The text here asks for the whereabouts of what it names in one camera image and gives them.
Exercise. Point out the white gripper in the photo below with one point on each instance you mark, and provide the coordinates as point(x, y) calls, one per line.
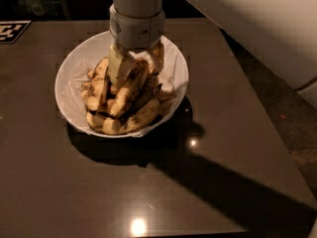
point(137, 32)

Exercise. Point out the spotted banana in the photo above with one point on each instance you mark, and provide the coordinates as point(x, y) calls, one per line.
point(130, 89)
point(137, 121)

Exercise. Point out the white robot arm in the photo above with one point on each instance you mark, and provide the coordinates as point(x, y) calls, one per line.
point(282, 34)

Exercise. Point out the right rear banana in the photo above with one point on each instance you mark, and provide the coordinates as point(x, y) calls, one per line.
point(150, 88)

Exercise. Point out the white bowl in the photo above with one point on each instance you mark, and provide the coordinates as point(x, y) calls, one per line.
point(76, 60)

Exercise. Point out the left curved banana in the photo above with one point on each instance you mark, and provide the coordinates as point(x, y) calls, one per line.
point(94, 92)

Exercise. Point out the white bottles in background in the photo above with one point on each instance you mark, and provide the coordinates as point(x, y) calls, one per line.
point(38, 9)

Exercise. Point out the black white marker tag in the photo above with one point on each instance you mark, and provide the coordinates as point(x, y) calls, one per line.
point(10, 31)

